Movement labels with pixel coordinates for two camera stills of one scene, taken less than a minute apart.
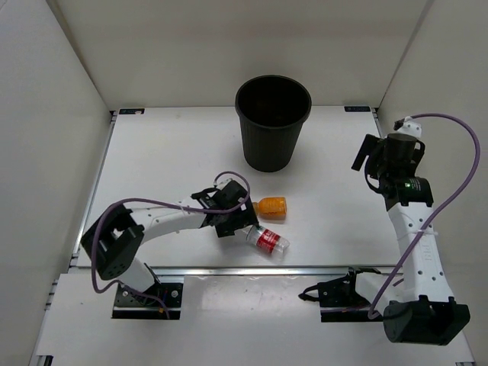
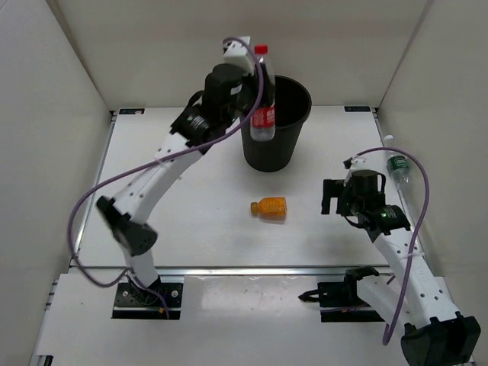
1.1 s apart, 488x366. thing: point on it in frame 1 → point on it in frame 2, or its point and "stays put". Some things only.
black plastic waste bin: [271, 109] stays put
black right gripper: [370, 145] → [332, 189]
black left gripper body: [230, 217] → [248, 96]
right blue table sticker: [357, 109] stays put
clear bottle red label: [264, 239] → [263, 126]
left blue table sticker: [131, 111] stays put
